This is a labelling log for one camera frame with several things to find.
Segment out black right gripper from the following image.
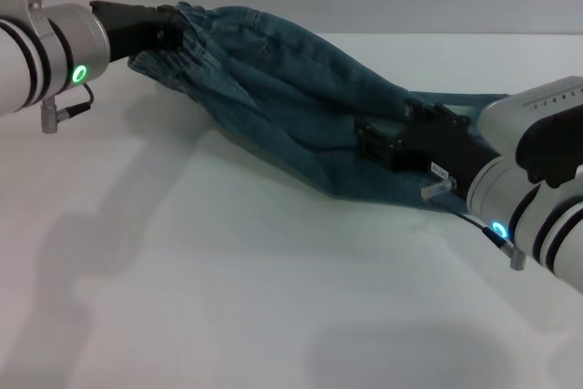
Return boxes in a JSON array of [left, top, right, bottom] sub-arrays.
[[354, 99, 503, 190]]

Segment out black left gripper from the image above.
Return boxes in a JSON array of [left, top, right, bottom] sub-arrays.
[[89, 0, 186, 62]]

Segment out blue denim shorts with print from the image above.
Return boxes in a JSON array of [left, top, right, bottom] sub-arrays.
[[127, 0, 511, 215]]

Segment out clear plastic cable plug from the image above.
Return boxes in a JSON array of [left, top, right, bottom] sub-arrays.
[[419, 176, 459, 201]]

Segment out left arm connector with cable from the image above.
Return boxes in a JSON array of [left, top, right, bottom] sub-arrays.
[[40, 83, 95, 134]]

